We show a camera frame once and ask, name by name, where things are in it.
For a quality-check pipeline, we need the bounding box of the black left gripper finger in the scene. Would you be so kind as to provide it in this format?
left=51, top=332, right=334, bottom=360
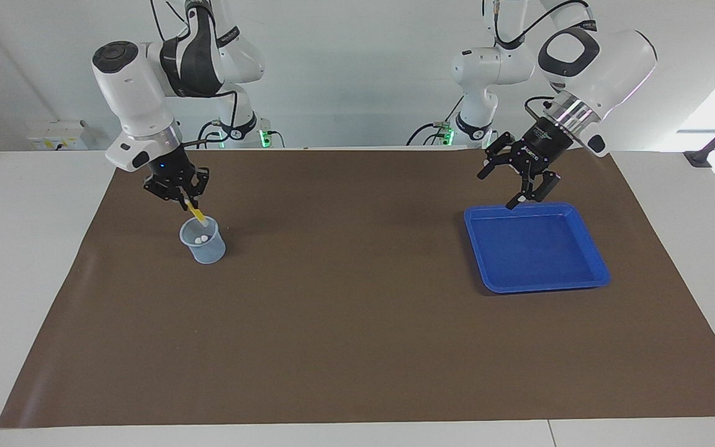
left=505, top=163, right=562, bottom=210
left=477, top=132, right=523, bottom=181

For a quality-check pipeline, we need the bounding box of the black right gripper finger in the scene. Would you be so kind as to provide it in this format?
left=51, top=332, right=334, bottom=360
left=143, top=180, right=178, bottom=202
left=181, top=169, right=210, bottom=209

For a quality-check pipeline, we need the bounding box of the yellow marker pen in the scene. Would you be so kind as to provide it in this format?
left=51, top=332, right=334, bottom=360
left=185, top=200, right=209, bottom=227

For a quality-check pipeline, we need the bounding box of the blue plastic tray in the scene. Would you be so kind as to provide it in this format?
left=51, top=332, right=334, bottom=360
left=464, top=202, right=611, bottom=294

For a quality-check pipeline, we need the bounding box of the translucent plastic cup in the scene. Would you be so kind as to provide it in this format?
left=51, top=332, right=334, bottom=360
left=179, top=215, right=227, bottom=265

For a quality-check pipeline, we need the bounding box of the brown table mat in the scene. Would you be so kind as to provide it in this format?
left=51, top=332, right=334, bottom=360
left=0, top=149, right=715, bottom=429

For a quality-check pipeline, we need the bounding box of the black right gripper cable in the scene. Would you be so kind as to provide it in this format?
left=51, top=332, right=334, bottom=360
left=181, top=90, right=238, bottom=150

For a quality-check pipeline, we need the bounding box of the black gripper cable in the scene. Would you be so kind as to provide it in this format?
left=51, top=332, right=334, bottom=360
left=482, top=0, right=594, bottom=123
left=181, top=90, right=238, bottom=150

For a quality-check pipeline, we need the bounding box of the black right arm base cable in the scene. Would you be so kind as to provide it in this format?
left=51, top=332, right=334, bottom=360
left=197, top=120, right=222, bottom=150

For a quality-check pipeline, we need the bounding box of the black arm base cable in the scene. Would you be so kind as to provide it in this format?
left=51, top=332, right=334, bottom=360
left=197, top=120, right=222, bottom=150
left=406, top=122, right=454, bottom=147

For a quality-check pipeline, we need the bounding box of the black left arm base cable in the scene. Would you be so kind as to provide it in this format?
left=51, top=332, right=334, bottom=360
left=406, top=122, right=454, bottom=147

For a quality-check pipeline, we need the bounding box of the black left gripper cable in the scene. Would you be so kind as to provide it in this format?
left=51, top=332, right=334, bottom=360
left=482, top=0, right=594, bottom=123

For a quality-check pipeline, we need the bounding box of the white wall socket box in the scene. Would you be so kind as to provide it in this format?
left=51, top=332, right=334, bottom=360
left=27, top=120, right=89, bottom=151

